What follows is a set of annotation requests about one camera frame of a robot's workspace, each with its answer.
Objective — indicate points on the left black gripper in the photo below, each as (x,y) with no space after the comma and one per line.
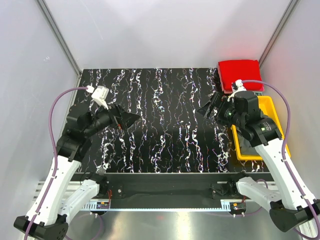
(119,116)

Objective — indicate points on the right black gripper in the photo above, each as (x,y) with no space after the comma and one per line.
(216,100)

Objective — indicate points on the grey t-shirt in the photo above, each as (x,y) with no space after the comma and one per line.
(245,147)

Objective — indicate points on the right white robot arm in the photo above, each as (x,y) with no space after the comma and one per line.
(293,204)

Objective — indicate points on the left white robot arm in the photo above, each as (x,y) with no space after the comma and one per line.
(50,215)

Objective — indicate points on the folded red t-shirt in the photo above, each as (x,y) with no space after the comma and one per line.
(230,71)

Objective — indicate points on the yellow plastic bin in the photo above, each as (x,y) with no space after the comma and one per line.
(268,108)

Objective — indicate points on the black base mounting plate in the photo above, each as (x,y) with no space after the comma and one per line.
(169,186)

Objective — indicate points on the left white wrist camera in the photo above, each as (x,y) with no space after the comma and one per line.
(99,95)

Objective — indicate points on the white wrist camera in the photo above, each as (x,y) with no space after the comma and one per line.
(99,95)
(237,86)

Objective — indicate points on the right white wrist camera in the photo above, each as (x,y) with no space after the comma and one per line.
(237,86)

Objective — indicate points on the white slotted cable duct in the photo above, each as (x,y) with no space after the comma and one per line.
(171,205)

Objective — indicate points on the left aluminium frame post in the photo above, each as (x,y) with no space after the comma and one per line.
(58,35)

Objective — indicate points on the aluminium frame post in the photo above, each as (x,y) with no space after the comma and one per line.
(58,35)
(288,12)

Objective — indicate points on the right aluminium frame post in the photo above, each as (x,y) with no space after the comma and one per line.
(288,12)

